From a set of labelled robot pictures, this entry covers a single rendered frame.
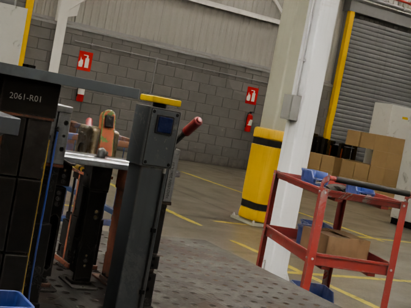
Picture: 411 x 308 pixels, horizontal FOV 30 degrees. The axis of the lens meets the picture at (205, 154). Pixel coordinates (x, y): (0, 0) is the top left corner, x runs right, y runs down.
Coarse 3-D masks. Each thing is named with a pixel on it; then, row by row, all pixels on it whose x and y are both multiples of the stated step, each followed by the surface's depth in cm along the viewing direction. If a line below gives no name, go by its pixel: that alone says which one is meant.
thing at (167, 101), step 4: (144, 96) 145; (148, 96) 143; (152, 96) 142; (156, 96) 142; (144, 100) 145; (148, 100) 143; (152, 100) 142; (156, 100) 142; (160, 100) 142; (164, 100) 143; (168, 100) 143; (172, 100) 144; (176, 100) 144; (156, 104) 144; (160, 104) 144; (164, 104) 145; (168, 104) 143; (172, 104) 144; (176, 104) 144; (180, 104) 144; (164, 108) 145
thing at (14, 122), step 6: (0, 114) 90; (6, 114) 92; (0, 120) 87; (6, 120) 88; (12, 120) 88; (18, 120) 88; (0, 126) 87; (6, 126) 88; (12, 126) 88; (18, 126) 89; (0, 132) 87; (6, 132) 88; (12, 132) 88; (18, 132) 89
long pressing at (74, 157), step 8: (72, 152) 177; (80, 152) 181; (72, 160) 164; (80, 160) 165; (88, 160) 166; (96, 160) 167; (104, 160) 168; (112, 160) 176; (120, 160) 182; (112, 168) 169; (120, 168) 170; (176, 176) 177
